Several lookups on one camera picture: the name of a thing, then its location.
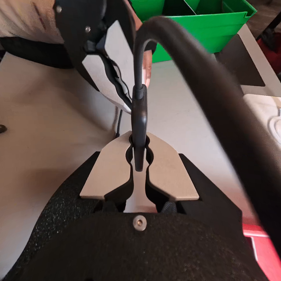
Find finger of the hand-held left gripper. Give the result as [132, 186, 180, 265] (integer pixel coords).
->
[104, 20, 135, 100]
[82, 54, 132, 115]

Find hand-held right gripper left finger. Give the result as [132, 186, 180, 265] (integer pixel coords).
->
[80, 131, 134, 200]

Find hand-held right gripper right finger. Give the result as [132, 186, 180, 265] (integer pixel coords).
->
[145, 132, 200, 201]

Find black cable orange plug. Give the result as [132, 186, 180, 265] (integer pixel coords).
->
[115, 109, 124, 138]

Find black hub cable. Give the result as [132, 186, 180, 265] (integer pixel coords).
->
[133, 16, 281, 255]

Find green plastic bin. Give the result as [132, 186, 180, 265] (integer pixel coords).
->
[130, 0, 258, 63]

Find red plastic bin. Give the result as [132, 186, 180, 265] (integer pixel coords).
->
[243, 223, 281, 281]

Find person's left hand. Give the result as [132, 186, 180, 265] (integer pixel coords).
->
[142, 49, 153, 89]

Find black ribbed wrist rest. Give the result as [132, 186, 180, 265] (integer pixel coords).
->
[0, 37, 74, 69]

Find instruction sheet on stand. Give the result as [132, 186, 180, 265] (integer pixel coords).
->
[243, 94, 281, 154]

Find dark red floor bin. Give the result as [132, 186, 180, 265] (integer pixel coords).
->
[256, 29, 281, 76]

